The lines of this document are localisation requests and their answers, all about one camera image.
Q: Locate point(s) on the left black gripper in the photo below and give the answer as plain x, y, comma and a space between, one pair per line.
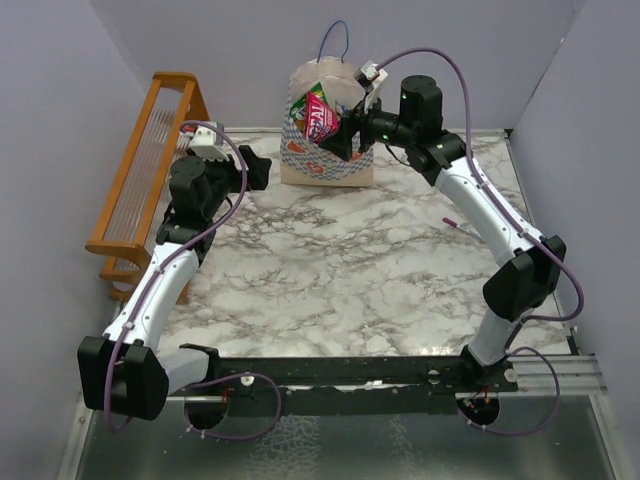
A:
257, 168

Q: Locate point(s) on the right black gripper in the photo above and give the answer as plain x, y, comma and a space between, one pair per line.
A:
354, 121

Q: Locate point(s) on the red crisps bag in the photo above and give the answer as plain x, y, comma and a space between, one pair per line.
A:
321, 122

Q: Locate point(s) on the blue checkered paper bag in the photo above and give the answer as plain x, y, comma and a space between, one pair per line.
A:
304, 162

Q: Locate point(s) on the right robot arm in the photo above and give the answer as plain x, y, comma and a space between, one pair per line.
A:
528, 261

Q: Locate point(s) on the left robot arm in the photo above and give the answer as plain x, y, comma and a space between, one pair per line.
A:
120, 370

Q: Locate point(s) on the pink cap marker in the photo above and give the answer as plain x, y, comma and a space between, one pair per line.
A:
458, 227

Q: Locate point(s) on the wooden dish rack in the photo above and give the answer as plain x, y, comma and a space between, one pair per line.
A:
125, 230

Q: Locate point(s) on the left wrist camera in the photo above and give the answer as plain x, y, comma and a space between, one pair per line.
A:
204, 142

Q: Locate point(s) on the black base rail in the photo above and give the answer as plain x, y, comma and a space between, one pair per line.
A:
331, 386

